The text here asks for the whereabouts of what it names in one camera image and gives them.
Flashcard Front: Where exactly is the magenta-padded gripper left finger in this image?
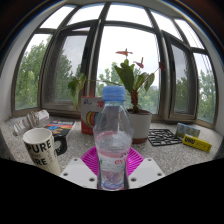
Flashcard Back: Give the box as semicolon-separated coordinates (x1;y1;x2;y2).
59;146;100;190

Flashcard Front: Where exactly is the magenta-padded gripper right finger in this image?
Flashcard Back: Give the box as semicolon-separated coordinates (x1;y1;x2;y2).
125;147;166;190

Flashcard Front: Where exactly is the clear blue-capped water bottle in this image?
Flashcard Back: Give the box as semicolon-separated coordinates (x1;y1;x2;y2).
93;85;135;191

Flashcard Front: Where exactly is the black lattice trivet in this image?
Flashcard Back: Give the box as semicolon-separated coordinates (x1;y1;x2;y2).
146;128;183;148

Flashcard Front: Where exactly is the white mug with black lettering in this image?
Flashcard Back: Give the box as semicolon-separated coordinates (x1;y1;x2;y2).
22;127;69;177

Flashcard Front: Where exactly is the potted plant with red flowers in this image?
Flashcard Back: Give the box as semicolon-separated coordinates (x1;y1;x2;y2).
67;48;166;145

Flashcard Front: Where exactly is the dark book with colourful cover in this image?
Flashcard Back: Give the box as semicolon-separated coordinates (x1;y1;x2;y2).
43;119;77;138

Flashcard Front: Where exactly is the red and white filament box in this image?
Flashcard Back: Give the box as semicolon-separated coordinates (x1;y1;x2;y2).
80;95;105;136

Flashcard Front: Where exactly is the yellow glue box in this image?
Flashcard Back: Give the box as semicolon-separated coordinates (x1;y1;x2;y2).
182;133;213;154

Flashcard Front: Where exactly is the small blue-green box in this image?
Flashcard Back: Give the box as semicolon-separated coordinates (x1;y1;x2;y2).
175;122;202;139

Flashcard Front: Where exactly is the grey framed window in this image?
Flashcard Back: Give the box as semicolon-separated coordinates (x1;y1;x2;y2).
9;1;218;130

